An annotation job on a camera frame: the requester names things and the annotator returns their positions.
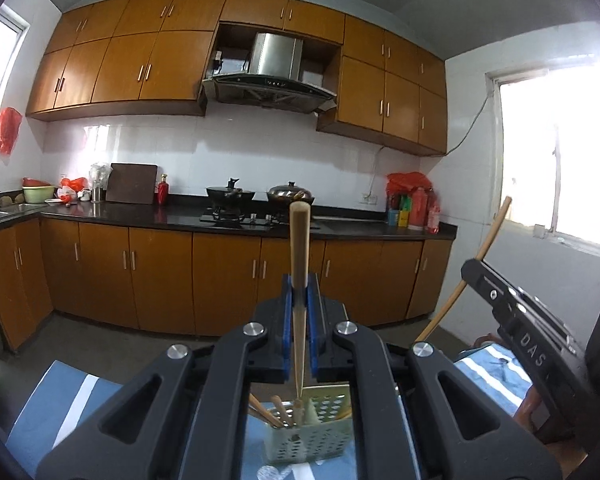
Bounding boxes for green basin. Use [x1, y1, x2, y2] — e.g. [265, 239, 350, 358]
[21, 177, 57, 205]

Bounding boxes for side window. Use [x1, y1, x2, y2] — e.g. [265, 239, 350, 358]
[0, 2, 32, 181]

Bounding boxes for bright window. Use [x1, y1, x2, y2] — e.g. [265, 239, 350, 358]
[485, 55, 600, 261]

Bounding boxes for white wall cable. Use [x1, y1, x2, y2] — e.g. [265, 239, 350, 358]
[372, 80, 496, 196]

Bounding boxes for wooden chopstick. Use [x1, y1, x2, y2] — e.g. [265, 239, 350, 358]
[272, 396, 293, 428]
[249, 394, 285, 430]
[289, 201, 312, 403]
[414, 197, 513, 345]

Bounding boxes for steel sink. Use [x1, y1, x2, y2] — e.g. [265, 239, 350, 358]
[0, 202, 43, 223]

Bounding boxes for dark brown cutting board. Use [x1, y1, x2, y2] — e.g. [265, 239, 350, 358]
[105, 162, 159, 206]

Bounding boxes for black kitchen countertop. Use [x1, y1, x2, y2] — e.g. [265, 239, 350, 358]
[0, 194, 458, 241]

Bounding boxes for blue white striped tablecloth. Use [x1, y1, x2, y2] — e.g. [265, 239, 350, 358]
[5, 345, 537, 480]

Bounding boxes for steel cup with plastic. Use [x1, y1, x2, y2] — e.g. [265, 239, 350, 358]
[88, 162, 113, 204]

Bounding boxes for wooden upper kitchen cabinets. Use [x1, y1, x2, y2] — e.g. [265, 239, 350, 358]
[25, 0, 449, 157]

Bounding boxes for wooden kitchen cabinets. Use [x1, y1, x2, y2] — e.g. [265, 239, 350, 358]
[25, 0, 449, 157]
[0, 217, 455, 352]

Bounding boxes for red plastic bag on counter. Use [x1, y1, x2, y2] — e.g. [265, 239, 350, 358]
[60, 176, 90, 196]

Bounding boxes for dark pot with lid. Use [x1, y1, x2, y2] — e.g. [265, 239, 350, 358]
[266, 181, 315, 207]

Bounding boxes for red bag hanging on wall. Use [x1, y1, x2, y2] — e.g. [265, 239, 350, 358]
[0, 106, 23, 157]

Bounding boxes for black wok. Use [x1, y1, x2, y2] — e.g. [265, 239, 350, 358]
[206, 177, 257, 206]

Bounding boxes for red plastic bottle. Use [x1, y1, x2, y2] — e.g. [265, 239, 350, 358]
[410, 187, 429, 230]

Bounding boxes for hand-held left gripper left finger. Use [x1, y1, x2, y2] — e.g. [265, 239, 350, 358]
[35, 272, 296, 480]

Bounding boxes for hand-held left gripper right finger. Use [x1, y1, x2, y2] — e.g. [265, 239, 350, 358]
[305, 272, 563, 480]

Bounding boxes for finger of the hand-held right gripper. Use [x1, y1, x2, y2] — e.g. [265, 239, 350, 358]
[461, 259, 600, 413]

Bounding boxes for gas stove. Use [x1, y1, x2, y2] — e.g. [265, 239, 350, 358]
[200, 209, 326, 232]

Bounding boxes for wooden lower kitchen cabinets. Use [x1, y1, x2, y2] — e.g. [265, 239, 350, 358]
[0, 217, 455, 352]

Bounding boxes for green perforated utensil holder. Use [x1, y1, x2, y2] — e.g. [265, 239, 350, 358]
[264, 384, 357, 467]

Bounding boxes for steel range hood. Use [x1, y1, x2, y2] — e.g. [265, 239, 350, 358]
[201, 32, 338, 115]

